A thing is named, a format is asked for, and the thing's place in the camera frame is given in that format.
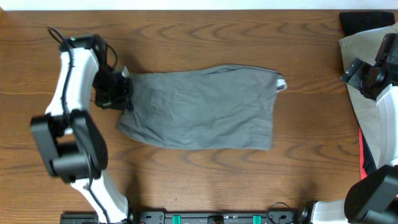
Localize black folded garment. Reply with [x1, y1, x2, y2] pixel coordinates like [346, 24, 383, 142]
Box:
[339, 11, 396, 36]

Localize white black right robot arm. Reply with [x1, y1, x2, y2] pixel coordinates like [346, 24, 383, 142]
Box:
[302, 33, 397, 224]

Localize beige folded garment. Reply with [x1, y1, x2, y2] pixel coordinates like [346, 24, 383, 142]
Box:
[338, 24, 397, 168]

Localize grey shorts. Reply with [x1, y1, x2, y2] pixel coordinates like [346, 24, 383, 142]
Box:
[117, 65, 287, 151]

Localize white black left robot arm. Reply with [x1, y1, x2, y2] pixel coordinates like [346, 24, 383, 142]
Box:
[30, 28, 134, 223]

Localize red garment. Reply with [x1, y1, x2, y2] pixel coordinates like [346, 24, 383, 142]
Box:
[358, 128, 368, 180]

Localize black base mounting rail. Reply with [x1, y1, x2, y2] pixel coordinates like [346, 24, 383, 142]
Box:
[60, 208, 312, 224]

